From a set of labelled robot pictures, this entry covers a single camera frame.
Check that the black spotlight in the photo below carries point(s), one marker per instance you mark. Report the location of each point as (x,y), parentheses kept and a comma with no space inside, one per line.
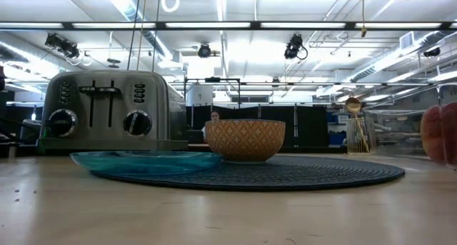
(66,48)
(293,46)
(204,51)

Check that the white cylinder tank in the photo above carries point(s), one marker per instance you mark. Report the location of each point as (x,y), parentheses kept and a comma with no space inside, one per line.
(200,95)

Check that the black rig crossbeam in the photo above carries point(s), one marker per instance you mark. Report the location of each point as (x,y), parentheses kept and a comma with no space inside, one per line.
(255,25)

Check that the round dark blue placemat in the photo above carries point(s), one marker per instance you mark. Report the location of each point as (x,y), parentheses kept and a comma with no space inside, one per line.
(285,173)

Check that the black partition panels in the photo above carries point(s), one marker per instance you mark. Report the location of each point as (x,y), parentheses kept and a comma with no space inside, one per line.
(310,127)

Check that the orange patterned bowl blue inside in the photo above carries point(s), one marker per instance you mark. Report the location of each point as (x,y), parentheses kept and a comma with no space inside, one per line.
(246,141)

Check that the red apple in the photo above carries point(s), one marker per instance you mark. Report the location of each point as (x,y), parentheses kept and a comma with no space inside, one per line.
(439,134)

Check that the blue storage bin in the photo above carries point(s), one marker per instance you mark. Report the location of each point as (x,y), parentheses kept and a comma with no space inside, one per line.
(337,138)

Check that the silver four-slot toaster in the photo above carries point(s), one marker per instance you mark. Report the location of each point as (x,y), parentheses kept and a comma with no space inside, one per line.
(160,105)

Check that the person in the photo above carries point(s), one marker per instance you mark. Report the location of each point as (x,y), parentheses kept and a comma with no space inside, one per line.
(215,116)

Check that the teal glass plate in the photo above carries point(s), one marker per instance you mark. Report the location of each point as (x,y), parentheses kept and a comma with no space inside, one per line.
(143,164)

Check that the clear plastic container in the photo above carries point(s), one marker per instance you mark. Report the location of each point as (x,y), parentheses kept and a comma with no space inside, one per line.
(392,130)

